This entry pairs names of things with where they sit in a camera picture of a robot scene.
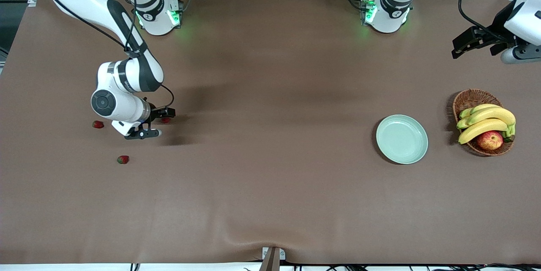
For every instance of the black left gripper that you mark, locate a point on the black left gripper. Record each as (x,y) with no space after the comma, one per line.
(500,25)

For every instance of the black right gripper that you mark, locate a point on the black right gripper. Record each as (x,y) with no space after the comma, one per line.
(156,113)

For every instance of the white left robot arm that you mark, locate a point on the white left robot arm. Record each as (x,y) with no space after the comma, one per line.
(386,13)

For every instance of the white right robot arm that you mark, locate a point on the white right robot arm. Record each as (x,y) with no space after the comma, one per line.
(122,106)

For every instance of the pale green round plate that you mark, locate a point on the pale green round plate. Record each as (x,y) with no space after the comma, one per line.
(401,139)

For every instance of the brown wicker basket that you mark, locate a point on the brown wicker basket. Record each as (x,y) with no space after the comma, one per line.
(473,97)

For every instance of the yellow banana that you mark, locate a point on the yellow banana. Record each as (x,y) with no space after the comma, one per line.
(482,107)
(494,114)
(482,127)

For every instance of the red apple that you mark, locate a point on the red apple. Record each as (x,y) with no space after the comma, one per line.
(489,140)

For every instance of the large table cover mat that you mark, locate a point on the large table cover mat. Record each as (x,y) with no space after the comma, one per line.
(270,93)

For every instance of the metal table edge bracket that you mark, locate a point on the metal table edge bracket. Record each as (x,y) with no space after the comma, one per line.
(272,260)

